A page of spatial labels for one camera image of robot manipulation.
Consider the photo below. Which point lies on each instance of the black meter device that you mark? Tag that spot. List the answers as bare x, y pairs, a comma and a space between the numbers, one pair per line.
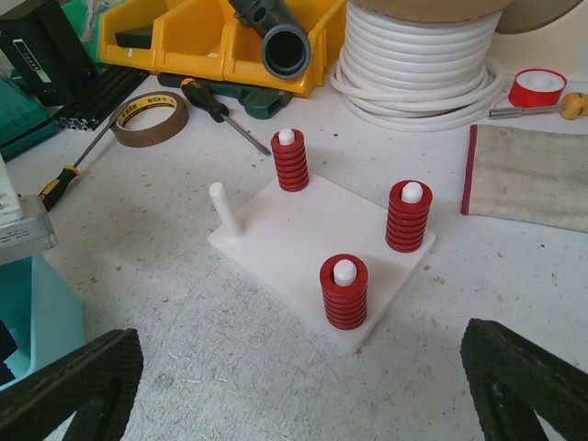
40, 42

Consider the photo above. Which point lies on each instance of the small orange-black screwdriver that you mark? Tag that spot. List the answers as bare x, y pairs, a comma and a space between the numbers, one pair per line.
52, 193

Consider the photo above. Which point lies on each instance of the yellow-black bit driver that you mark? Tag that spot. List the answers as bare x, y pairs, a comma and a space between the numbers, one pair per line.
572, 106

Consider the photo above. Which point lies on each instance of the black-yellow flathead screwdriver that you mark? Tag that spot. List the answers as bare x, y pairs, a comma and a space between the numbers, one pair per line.
200, 96

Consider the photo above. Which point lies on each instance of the red white tape roll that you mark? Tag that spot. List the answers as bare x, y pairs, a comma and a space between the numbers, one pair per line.
536, 88

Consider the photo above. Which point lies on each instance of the green storage bin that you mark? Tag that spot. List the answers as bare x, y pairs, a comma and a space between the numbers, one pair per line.
84, 17

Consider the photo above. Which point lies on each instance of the yellow storage bins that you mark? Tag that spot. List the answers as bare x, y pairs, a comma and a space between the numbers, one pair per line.
205, 40

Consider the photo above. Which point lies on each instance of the beige work glove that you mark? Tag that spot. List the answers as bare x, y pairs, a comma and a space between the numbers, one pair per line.
527, 175

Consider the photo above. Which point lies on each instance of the grey plastic pipe fitting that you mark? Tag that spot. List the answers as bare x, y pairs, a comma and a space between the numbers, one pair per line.
286, 50

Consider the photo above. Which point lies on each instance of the green flat case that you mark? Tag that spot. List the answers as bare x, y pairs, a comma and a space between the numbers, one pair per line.
25, 122

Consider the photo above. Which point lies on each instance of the black aluminium profile block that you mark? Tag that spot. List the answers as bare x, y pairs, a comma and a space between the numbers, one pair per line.
88, 110

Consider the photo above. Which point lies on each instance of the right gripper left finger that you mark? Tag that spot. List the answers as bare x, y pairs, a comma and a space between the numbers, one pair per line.
94, 386

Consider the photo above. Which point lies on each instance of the brown packing tape roll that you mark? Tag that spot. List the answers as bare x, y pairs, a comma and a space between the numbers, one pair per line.
149, 119

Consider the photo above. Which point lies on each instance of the teal spring tray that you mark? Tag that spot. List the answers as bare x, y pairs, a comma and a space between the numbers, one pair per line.
42, 313

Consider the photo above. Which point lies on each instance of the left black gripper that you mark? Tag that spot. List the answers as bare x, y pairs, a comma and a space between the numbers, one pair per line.
26, 228

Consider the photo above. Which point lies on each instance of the black block in bin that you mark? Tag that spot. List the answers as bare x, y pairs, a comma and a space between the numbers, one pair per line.
135, 38

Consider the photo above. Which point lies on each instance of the white cable spool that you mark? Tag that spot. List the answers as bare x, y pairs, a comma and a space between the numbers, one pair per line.
417, 77

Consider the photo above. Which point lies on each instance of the large red spring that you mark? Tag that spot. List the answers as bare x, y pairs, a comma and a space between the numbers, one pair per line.
409, 206
345, 307
289, 153

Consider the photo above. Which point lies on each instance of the white four-peg base plate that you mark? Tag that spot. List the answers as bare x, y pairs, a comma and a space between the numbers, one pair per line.
286, 238

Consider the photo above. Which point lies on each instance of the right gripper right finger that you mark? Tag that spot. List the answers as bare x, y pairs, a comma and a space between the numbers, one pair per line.
514, 382

